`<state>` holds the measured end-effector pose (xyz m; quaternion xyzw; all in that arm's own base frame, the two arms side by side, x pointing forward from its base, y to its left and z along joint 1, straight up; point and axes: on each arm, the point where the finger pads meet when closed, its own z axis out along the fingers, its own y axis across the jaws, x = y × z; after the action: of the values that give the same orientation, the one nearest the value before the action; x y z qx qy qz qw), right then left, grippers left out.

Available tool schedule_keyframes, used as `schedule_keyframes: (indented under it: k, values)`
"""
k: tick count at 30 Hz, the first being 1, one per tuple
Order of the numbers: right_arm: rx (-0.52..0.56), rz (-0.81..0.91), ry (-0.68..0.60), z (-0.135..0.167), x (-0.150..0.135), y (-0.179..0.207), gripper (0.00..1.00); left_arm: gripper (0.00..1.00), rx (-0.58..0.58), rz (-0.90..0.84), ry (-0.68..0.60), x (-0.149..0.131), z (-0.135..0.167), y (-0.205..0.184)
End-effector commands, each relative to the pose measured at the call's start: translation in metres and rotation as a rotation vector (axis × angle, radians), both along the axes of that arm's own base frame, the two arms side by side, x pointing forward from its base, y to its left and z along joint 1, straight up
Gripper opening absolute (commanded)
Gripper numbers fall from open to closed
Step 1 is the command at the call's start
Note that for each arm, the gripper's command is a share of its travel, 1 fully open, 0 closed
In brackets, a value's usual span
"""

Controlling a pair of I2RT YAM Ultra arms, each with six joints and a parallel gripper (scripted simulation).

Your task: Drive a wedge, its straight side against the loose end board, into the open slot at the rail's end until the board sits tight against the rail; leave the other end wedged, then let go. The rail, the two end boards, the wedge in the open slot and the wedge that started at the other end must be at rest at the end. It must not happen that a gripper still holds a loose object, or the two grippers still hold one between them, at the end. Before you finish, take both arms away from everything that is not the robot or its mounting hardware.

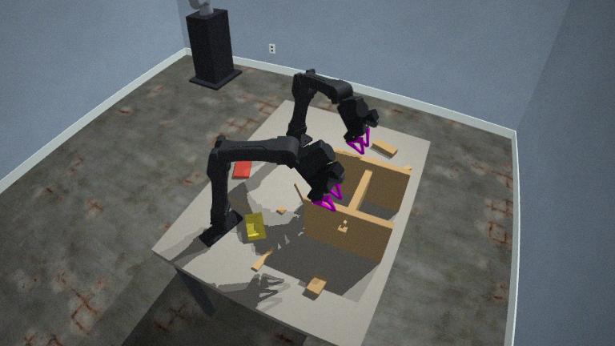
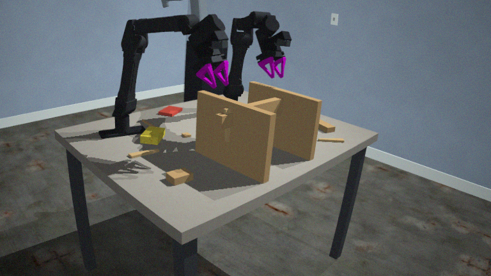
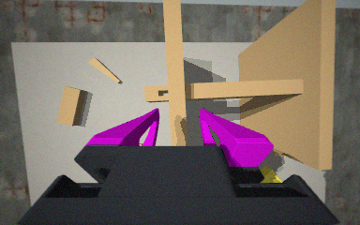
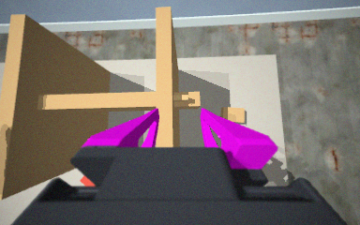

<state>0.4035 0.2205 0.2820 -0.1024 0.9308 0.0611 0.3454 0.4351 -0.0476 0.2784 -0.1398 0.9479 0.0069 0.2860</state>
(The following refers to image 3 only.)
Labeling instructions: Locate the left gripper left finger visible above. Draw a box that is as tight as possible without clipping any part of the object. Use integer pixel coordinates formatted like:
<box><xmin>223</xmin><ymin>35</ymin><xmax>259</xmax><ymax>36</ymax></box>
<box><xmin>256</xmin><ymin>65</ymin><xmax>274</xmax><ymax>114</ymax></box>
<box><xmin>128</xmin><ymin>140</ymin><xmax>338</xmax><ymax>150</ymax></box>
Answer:
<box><xmin>86</xmin><ymin>108</ymin><xmax>159</xmax><ymax>146</ymax></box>

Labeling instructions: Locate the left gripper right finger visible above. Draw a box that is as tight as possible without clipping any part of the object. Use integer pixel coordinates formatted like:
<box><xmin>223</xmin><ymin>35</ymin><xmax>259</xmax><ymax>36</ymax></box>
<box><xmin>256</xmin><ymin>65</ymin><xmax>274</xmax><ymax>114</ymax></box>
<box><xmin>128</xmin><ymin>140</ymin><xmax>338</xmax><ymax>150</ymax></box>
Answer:
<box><xmin>200</xmin><ymin>108</ymin><xmax>274</xmax><ymax>167</ymax></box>

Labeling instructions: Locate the yellow block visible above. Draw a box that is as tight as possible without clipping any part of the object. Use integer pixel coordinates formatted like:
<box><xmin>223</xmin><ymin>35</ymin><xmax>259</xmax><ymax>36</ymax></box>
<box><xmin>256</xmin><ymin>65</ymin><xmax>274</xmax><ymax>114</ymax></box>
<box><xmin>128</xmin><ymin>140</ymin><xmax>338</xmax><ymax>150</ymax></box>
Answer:
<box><xmin>261</xmin><ymin>166</ymin><xmax>282</xmax><ymax>183</ymax></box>

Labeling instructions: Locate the tan wooden board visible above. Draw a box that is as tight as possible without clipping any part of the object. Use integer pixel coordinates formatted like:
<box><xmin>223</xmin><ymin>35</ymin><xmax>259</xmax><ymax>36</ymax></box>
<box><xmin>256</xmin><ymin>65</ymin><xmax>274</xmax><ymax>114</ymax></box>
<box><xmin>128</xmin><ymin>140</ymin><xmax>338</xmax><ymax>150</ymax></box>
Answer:
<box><xmin>163</xmin><ymin>0</ymin><xmax>188</xmax><ymax>146</ymax></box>
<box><xmin>239</xmin><ymin>0</ymin><xmax>336</xmax><ymax>170</ymax></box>

